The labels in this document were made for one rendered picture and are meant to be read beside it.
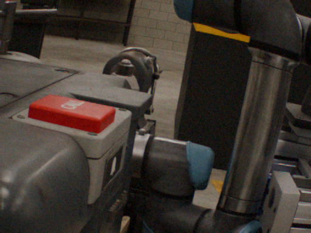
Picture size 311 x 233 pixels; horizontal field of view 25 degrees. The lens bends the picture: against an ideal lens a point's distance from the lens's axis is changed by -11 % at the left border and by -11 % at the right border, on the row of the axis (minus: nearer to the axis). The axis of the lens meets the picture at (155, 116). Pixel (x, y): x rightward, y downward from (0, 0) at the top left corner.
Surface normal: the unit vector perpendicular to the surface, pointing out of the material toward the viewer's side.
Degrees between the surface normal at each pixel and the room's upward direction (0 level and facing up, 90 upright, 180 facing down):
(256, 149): 85
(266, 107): 85
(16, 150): 0
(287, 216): 90
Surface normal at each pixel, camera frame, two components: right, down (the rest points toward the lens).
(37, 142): 0.18, -0.97
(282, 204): -0.03, 0.18
